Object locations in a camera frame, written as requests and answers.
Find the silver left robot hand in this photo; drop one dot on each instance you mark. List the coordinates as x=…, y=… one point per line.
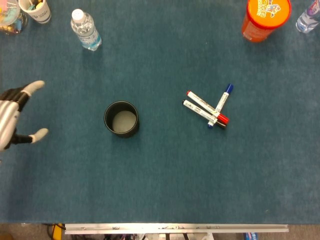
x=7, y=112

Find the black cylindrical cup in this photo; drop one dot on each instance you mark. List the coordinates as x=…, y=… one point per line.
x=108, y=117

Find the black cap whiteboard marker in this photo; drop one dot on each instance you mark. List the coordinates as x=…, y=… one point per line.
x=192, y=107

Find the red cap whiteboard marker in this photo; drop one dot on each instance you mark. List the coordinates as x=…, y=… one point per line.
x=200, y=100

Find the blue cap whiteboard marker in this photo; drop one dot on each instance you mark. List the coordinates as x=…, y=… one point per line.
x=223, y=100

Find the clear jar of clips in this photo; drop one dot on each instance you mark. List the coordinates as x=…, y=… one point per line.
x=10, y=22

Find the white paper cup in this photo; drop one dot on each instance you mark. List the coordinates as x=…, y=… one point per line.
x=41, y=15

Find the white cap water bottle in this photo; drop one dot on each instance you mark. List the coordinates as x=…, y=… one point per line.
x=86, y=30

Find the yellow object under table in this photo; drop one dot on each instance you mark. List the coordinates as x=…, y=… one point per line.
x=58, y=231

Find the blue felt table cover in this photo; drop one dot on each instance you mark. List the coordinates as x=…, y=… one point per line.
x=160, y=175

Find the blue box under table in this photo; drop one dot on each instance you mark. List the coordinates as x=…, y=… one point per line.
x=250, y=236

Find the orange lidded canister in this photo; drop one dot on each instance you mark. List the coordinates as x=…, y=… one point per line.
x=265, y=15

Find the purple label clear bottle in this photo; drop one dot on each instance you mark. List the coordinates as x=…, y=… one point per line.
x=306, y=20

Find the aluminium table edge rail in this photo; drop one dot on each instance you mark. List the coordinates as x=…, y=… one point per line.
x=175, y=228

